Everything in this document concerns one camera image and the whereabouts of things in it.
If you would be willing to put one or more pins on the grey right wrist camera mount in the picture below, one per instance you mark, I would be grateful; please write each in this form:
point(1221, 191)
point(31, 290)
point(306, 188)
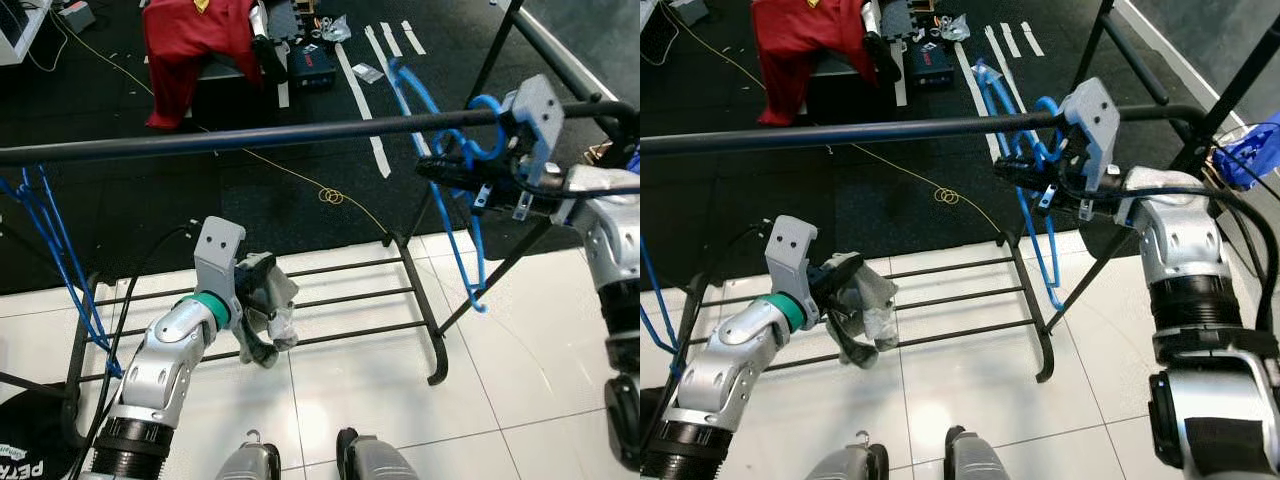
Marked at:
point(540, 115)
point(1095, 120)

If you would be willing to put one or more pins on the black metal clothes rack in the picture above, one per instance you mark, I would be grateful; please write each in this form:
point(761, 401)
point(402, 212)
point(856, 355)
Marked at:
point(250, 135)
point(850, 133)

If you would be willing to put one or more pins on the blue plastic bag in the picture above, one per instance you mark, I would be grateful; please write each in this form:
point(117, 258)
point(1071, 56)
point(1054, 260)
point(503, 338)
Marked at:
point(632, 160)
point(1250, 150)

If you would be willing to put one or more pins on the grey green lettered garment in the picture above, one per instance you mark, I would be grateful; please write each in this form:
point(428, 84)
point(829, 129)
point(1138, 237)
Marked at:
point(282, 300)
point(880, 300)

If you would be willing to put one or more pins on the black garment white Petronas print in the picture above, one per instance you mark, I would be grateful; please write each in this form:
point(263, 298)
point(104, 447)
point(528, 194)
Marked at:
point(25, 440)

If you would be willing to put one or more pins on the red garment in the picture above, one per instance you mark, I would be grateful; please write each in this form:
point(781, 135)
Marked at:
point(800, 45)
point(190, 45)

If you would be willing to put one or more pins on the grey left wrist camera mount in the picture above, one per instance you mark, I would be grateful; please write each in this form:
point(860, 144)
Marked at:
point(220, 250)
point(790, 250)

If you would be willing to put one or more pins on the black box red label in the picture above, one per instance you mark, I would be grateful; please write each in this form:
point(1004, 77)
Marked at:
point(312, 68)
point(930, 68)

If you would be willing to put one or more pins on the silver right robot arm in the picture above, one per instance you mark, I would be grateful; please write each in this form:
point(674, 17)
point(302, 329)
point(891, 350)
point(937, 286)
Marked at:
point(1180, 240)
point(610, 230)

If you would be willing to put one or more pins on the blue plastic hanger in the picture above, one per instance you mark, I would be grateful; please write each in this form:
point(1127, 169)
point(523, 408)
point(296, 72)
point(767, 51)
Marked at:
point(100, 335)
point(487, 101)
point(660, 335)
point(1047, 100)

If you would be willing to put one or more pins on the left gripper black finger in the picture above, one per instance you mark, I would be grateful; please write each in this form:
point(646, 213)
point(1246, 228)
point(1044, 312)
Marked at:
point(853, 358)
point(262, 358)

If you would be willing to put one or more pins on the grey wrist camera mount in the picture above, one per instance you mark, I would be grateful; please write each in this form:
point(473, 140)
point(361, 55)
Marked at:
point(790, 250)
point(540, 115)
point(220, 250)
point(1095, 120)

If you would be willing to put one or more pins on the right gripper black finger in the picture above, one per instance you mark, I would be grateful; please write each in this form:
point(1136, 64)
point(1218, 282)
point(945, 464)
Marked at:
point(1018, 172)
point(445, 172)

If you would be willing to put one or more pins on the white tape strip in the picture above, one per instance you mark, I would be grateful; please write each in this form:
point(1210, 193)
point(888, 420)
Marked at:
point(393, 40)
point(378, 45)
point(975, 90)
point(360, 100)
point(1033, 38)
point(414, 38)
point(1012, 40)
point(998, 45)

